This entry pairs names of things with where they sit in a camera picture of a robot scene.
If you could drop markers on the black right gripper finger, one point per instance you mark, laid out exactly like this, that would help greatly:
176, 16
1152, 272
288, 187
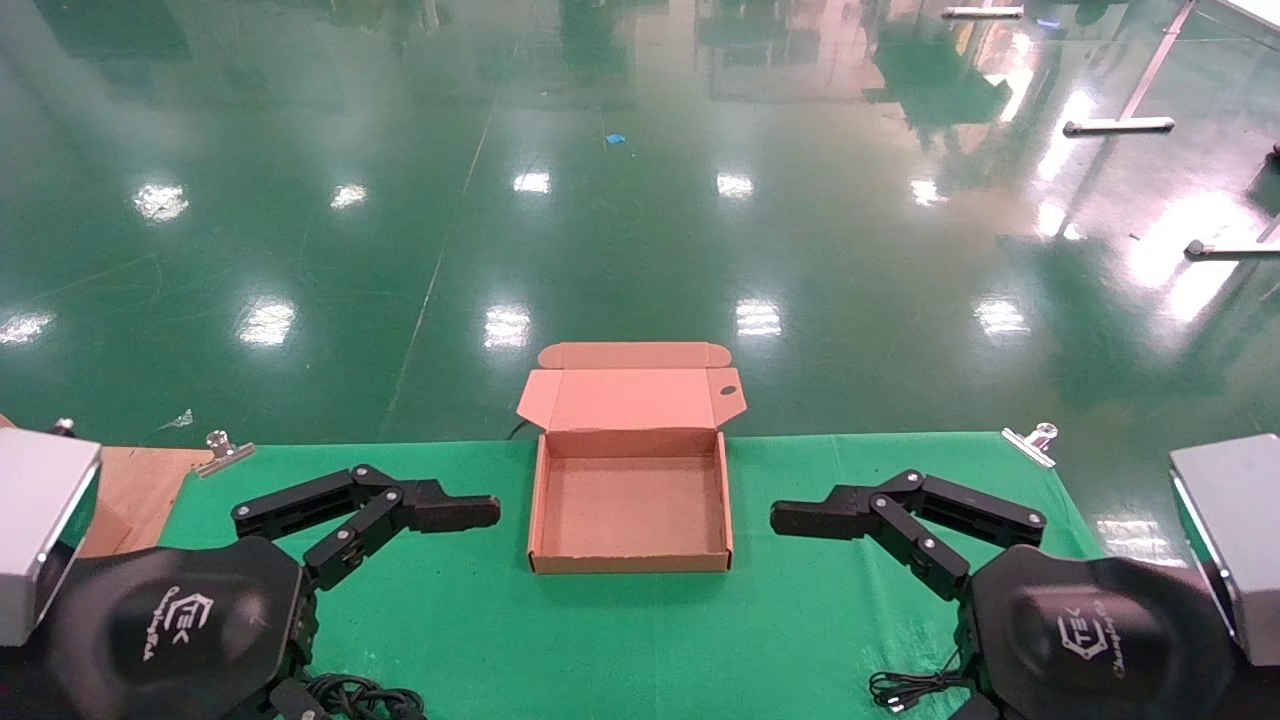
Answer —
980, 510
925, 550

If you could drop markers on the white metal table leg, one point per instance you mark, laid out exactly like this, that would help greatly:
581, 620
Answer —
1225, 250
1120, 125

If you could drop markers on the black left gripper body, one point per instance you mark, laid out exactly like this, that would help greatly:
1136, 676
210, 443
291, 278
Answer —
170, 630

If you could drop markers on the silver binder clip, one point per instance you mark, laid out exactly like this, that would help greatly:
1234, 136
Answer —
222, 452
1030, 445

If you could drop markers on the open brown cardboard box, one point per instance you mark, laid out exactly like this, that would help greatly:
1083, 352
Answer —
630, 510

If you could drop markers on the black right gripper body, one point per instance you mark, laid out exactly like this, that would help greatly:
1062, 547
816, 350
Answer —
1090, 640

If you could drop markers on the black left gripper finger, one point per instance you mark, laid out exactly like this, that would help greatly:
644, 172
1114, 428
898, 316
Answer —
345, 545
300, 505

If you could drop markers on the brown cardboard panel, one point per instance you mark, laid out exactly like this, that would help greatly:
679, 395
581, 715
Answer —
108, 527

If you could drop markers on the white table panel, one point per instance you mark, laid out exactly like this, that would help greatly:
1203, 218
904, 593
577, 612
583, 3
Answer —
1260, 10

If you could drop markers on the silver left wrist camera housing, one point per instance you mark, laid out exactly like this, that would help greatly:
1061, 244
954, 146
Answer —
40, 520

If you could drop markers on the green table cloth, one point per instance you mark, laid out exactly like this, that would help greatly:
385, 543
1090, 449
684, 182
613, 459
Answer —
480, 620

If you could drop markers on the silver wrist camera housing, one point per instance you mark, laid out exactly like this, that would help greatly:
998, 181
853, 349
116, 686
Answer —
1235, 530
40, 520

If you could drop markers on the white metal foot bar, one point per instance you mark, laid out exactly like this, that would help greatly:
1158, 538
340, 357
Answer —
985, 12

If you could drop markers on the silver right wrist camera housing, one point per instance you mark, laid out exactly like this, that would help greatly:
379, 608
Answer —
1235, 530

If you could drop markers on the white floor scrap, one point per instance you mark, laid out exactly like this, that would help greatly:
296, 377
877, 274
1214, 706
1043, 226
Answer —
178, 420

